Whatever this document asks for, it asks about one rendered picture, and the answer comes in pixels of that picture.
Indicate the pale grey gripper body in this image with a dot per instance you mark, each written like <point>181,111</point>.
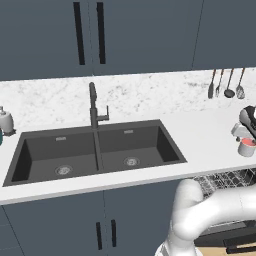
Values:
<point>239,129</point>

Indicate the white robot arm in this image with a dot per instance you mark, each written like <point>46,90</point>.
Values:
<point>213,206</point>

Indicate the white cup with red inside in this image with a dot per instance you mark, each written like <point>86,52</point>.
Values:
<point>246,149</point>

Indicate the dark dishwasher door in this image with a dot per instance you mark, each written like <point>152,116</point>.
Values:
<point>230,235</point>

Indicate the slate blue base cupboard door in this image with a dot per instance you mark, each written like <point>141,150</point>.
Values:
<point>140,216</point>
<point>53,226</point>

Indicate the grey slotted turner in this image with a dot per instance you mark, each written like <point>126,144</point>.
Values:
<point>240,88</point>

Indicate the dark grey ladle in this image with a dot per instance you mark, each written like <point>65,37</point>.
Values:
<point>229,89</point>

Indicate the grey fork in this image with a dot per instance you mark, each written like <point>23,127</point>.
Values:
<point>218,85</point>

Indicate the dark grey spatula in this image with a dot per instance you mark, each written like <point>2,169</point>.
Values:
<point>211,87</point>

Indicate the dark grey double sink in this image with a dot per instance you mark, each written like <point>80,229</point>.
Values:
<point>96,153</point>

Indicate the dark grey tap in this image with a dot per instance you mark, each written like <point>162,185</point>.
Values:
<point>94,110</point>

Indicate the white soap dispenser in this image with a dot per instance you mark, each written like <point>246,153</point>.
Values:
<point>5,120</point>

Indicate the teal round object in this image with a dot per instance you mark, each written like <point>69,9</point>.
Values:
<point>1,136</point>

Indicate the slate blue base cupboard front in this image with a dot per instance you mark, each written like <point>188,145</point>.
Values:
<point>8,236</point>

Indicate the slate blue wall cupboard door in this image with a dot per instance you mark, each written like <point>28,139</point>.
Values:
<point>40,36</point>
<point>226,33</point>
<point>146,33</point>

